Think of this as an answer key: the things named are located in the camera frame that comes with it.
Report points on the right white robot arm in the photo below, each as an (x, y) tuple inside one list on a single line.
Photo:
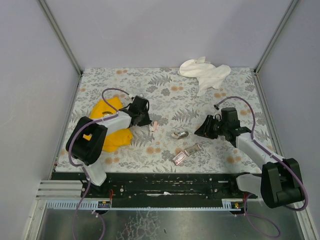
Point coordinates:
[(280, 182)]

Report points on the left aluminium frame post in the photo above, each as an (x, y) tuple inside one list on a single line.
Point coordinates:
[(60, 36)]

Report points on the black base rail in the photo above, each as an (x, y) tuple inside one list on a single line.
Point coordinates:
[(161, 190)]

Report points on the white slotted cable duct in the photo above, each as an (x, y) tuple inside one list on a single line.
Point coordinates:
[(80, 205)]

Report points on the aluminium frame post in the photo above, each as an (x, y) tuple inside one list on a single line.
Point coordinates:
[(60, 36), (279, 29)]

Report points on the floral table mat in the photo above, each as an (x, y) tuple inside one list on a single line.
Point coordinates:
[(174, 104)]

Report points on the right aluminium frame post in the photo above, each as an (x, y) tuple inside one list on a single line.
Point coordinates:
[(279, 29)]

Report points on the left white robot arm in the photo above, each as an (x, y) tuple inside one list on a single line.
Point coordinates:
[(85, 144)]

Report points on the yellow folded cloth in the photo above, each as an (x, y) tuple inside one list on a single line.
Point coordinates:
[(118, 134)]

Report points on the brown staple box tray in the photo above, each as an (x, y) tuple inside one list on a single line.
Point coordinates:
[(192, 149)]

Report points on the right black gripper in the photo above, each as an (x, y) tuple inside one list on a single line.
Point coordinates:
[(208, 128)]

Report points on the beige stapler magazine part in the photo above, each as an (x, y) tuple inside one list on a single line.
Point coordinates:
[(180, 135)]

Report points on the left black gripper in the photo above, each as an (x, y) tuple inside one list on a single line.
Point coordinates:
[(144, 120)]

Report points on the white crumpled cloth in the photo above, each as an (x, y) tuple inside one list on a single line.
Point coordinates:
[(207, 75)]

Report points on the white red staple box sleeve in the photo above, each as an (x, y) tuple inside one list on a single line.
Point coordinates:
[(179, 158)]

